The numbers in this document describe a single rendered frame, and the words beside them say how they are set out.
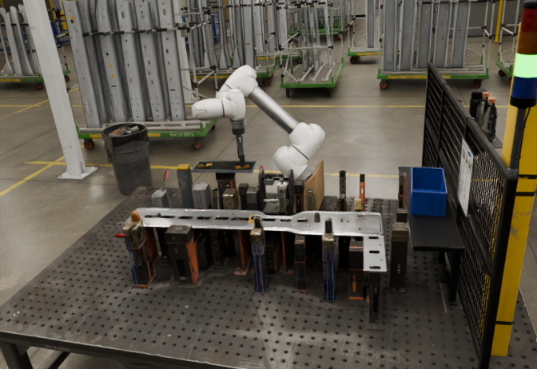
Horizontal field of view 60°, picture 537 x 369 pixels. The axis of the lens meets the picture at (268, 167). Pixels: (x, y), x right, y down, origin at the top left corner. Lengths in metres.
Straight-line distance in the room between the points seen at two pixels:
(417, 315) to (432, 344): 0.18
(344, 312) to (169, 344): 0.81
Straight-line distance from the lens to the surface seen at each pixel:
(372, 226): 2.37
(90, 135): 6.97
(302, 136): 3.06
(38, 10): 5.88
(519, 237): 1.90
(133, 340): 2.33
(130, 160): 5.22
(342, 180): 2.47
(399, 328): 2.25
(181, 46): 8.86
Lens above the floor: 2.20
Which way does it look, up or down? 23 degrees down
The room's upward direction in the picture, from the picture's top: 4 degrees counter-clockwise
